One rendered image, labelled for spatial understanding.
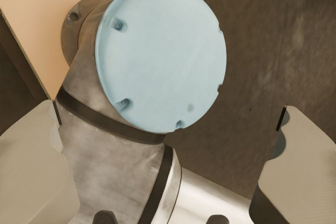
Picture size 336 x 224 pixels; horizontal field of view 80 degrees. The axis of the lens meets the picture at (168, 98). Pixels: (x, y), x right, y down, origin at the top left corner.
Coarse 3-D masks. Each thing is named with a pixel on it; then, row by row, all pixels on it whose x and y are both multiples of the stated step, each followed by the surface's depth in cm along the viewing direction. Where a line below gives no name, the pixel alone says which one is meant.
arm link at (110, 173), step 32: (64, 128) 21; (96, 128) 20; (96, 160) 21; (128, 160) 22; (160, 160) 25; (96, 192) 21; (128, 192) 21; (160, 192) 22; (192, 192) 26; (224, 192) 28
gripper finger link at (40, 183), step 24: (24, 120) 9; (48, 120) 9; (0, 144) 8; (24, 144) 8; (48, 144) 8; (0, 168) 7; (24, 168) 7; (48, 168) 7; (0, 192) 6; (24, 192) 6; (48, 192) 6; (72, 192) 7; (0, 216) 5; (24, 216) 6; (48, 216) 6; (72, 216) 7
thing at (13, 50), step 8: (0, 16) 44; (0, 24) 45; (0, 32) 45; (8, 32) 46; (0, 40) 45; (8, 40) 46; (8, 48) 47; (16, 48) 47; (16, 56) 48; (24, 56) 48; (16, 64) 48; (24, 64) 49; (24, 72) 49; (32, 72) 50; (24, 80) 50; (32, 80) 50; (32, 88) 51; (40, 88) 52; (40, 96) 52
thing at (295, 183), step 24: (288, 120) 10; (288, 144) 8; (312, 144) 8; (264, 168) 7; (288, 168) 7; (312, 168) 7; (264, 192) 6; (288, 192) 6; (312, 192) 6; (264, 216) 6; (288, 216) 6; (312, 216) 6
